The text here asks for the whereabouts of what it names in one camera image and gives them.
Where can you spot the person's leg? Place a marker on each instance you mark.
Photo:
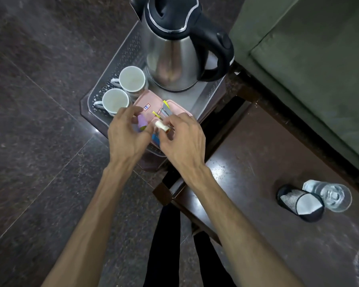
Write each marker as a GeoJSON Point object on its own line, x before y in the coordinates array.
{"type": "Point", "coordinates": [164, 248]}
{"type": "Point", "coordinates": [211, 260]}

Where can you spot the person's left forearm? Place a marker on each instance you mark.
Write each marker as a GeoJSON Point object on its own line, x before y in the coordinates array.
{"type": "Point", "coordinates": [89, 227]}

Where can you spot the white ceramic cup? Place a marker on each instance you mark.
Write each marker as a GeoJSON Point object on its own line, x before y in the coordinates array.
{"type": "Point", "coordinates": [115, 100]}
{"type": "Point", "coordinates": [132, 78]}

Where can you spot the person's right leg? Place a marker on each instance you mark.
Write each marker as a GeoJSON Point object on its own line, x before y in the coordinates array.
{"type": "Point", "coordinates": [211, 260]}

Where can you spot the white paper piece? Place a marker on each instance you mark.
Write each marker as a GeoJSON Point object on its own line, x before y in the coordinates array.
{"type": "Point", "coordinates": [309, 205]}

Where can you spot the pink sachet holder tray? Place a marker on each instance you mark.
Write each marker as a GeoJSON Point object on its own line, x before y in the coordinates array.
{"type": "Point", "coordinates": [148, 98]}

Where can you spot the black mesh holder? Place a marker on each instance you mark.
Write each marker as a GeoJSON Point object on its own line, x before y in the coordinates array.
{"type": "Point", "coordinates": [290, 200]}

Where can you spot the dark wooden table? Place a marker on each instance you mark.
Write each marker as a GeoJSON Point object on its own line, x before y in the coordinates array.
{"type": "Point", "coordinates": [257, 164]}

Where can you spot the white sachet with red label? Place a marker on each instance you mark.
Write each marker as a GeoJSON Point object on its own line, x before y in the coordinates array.
{"type": "Point", "coordinates": [147, 107]}

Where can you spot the purple sachet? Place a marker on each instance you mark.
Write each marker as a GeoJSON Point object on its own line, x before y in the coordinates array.
{"type": "Point", "coordinates": [142, 121]}

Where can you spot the person's left thumb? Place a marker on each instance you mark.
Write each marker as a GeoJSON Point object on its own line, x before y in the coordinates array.
{"type": "Point", "coordinates": [144, 138]}

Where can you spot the person's right hand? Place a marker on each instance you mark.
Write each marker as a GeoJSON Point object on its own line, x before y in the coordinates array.
{"type": "Point", "coordinates": [187, 146]}

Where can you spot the dark wooden side stand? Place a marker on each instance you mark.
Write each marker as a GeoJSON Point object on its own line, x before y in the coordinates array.
{"type": "Point", "coordinates": [86, 112]}

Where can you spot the clear drinking glass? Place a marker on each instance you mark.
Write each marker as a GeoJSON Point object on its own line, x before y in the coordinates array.
{"type": "Point", "coordinates": [332, 195]}

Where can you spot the grey tea bags yellow tags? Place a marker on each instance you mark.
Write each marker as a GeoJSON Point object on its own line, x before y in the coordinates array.
{"type": "Point", "coordinates": [165, 109]}

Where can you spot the person's right thumb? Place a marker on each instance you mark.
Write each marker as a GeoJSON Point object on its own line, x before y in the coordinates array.
{"type": "Point", "coordinates": [164, 138]}

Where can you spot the green sofa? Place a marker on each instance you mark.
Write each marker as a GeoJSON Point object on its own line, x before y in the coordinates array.
{"type": "Point", "coordinates": [311, 62]}

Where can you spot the clear plastic tray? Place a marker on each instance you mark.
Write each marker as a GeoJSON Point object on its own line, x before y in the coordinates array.
{"type": "Point", "coordinates": [119, 56]}

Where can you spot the small white creamer tube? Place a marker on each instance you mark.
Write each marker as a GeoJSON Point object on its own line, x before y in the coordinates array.
{"type": "Point", "coordinates": [161, 124]}

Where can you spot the blue sachet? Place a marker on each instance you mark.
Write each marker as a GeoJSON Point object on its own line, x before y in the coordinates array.
{"type": "Point", "coordinates": [155, 139]}

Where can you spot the person's right forearm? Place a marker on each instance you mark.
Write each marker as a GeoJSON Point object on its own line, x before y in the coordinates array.
{"type": "Point", "coordinates": [236, 236]}

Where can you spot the person's left leg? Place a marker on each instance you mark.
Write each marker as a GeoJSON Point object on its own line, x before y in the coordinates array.
{"type": "Point", "coordinates": [164, 248]}

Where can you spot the person's left hand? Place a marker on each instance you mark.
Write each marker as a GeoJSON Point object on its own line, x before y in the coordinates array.
{"type": "Point", "coordinates": [124, 140]}

